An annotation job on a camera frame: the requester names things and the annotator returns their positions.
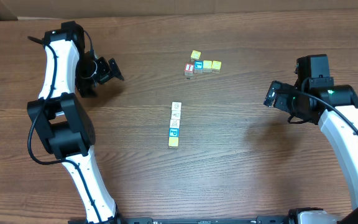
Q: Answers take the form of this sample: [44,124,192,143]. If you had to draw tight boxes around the white block red base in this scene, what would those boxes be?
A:
[171,110,181,120]

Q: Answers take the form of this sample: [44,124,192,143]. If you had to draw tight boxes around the yellow block row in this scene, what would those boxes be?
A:
[203,60,213,73]
[211,60,222,73]

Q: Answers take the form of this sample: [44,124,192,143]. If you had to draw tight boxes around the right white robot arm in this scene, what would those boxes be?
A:
[264,54,358,223]

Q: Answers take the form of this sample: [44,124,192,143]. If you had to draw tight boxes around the white block green pattern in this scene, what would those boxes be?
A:
[172,101,181,111]

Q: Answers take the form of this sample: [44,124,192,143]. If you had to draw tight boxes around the white block wavy pattern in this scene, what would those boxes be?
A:
[170,119,180,129]

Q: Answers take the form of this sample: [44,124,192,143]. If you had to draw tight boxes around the yellow block right row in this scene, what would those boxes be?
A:
[211,60,222,73]

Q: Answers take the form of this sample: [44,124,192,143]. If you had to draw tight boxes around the yellow block middle row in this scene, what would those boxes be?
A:
[203,60,213,73]

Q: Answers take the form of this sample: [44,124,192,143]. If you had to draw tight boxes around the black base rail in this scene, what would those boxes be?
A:
[68,215,345,224]

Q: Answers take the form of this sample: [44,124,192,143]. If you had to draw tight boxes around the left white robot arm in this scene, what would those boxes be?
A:
[27,21,126,223]

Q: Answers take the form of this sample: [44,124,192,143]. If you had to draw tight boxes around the red letter block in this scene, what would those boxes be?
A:
[184,63,194,77]

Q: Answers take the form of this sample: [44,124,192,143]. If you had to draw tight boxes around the blue letter block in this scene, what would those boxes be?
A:
[194,60,203,73]
[168,128,179,138]

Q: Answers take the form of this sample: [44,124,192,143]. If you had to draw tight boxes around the yellow block top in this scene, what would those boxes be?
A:
[190,50,201,62]

